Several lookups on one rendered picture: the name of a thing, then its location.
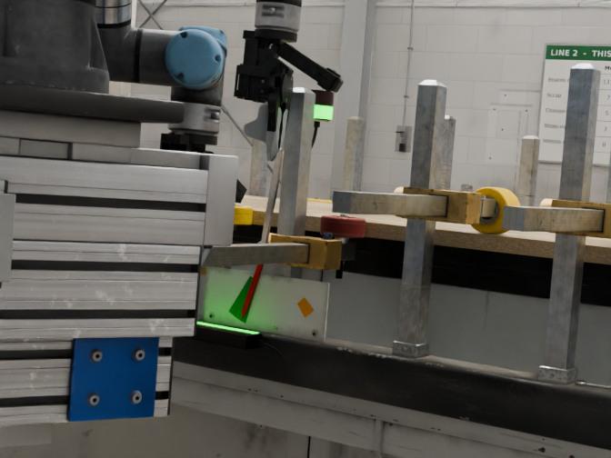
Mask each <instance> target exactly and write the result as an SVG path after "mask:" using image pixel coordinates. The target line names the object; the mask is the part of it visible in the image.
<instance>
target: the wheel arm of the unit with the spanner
mask: <svg viewBox="0 0 611 458"><path fill-rule="evenodd" d="M308 247H309V244H297V243H282V244H232V245H230V246H213V247H212V248H211V249H210V251H209V253H208V256H207V257H206V259H205V261H204V262H203V264H202V266H201V267H209V266H228V265H249V264H287V263H307V259H308ZM355 255H356V244H351V243H349V244H342V250H341V261H343V264H345V261H349V260H355Z"/></svg>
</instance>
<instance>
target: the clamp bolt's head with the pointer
mask: <svg viewBox="0 0 611 458"><path fill-rule="evenodd" d="M262 268H263V264H258V265H257V268H256V270H255V274H254V277H253V280H252V283H251V285H250V288H249V291H248V294H247V296H246V299H245V303H244V306H243V309H242V318H241V319H243V317H244V316H245V314H246V313H247V310H248V307H249V304H250V303H251V300H252V297H253V294H254V291H255V287H256V284H257V282H258V279H259V276H260V274H261V271H262Z"/></svg>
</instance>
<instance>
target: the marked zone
mask: <svg viewBox="0 0 611 458"><path fill-rule="evenodd" d="M252 280H253V277H252V276H251V275H250V277H249V278H248V280H247V282H246V283H245V286H244V287H243V289H242V291H241V292H240V294H239V295H238V296H237V298H236V299H235V302H234V303H233V305H232V306H231V308H230V310H229V311H228V312H229V313H231V314H232V315H233V316H234V317H235V318H237V319H238V320H240V321H241V322H243V323H245V322H246V319H247V316H248V313H249V310H250V306H251V303H252V300H253V297H254V294H255V292H254V294H253V297H252V300H251V303H250V304H249V307H248V310H247V313H246V314H245V316H244V317H243V319H241V318H242V309H243V306H244V303H245V299H246V296H247V294H248V291H249V288H250V285H251V283H252Z"/></svg>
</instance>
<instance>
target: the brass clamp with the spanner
mask: <svg viewBox="0 0 611 458"><path fill-rule="evenodd" d="M268 241H269V242H270V243H271V244H282V243H297V244H309V247H308V259H307V263H287V264H283V265H291V266H297V267H304V268H311V269H317V270H339V269H340V262H341V250H342V241H341V240H322V239H321V238H318V237H310V236H289V235H281V234H269V237H268Z"/></svg>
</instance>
